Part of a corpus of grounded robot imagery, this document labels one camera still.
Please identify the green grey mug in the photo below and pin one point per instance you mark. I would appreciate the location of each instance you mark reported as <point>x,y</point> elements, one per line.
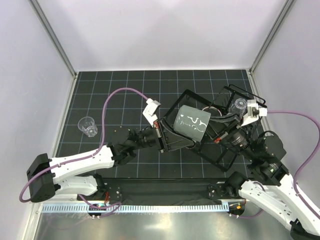
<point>191,122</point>

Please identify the small clear faceted glass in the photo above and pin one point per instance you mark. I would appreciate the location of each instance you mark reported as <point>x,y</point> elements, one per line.
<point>238,107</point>

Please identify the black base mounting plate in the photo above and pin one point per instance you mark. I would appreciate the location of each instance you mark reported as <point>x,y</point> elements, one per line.
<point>164,191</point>

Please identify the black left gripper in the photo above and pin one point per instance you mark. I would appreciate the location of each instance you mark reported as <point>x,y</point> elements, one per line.
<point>172,140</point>

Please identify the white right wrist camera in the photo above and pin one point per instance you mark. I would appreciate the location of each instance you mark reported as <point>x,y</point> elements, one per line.
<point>254,112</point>

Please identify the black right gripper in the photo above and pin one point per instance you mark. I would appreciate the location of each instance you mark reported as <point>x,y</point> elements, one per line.
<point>223,127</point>

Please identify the black grid mat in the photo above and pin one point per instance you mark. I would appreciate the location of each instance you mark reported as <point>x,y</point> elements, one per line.
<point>114,99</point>

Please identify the aluminium rail with slots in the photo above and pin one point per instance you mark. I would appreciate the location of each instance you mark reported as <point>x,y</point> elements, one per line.
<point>83,208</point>

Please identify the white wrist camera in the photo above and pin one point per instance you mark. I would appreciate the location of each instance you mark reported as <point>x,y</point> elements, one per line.
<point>150,111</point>
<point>254,112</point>

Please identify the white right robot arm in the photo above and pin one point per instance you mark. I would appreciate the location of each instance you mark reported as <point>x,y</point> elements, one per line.
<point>272,187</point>

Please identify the black wire dish rack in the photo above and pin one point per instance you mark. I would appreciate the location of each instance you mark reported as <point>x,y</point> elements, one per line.
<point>206,148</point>

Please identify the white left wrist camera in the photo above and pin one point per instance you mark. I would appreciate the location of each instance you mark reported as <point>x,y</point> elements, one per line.
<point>150,111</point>

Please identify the clear plastic cup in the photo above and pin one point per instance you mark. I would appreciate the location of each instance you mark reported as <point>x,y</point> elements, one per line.
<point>88,126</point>

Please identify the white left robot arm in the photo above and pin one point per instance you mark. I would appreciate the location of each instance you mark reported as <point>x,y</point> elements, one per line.
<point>48,177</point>

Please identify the red skull mug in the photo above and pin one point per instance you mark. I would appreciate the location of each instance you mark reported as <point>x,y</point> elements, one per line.
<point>214,112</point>

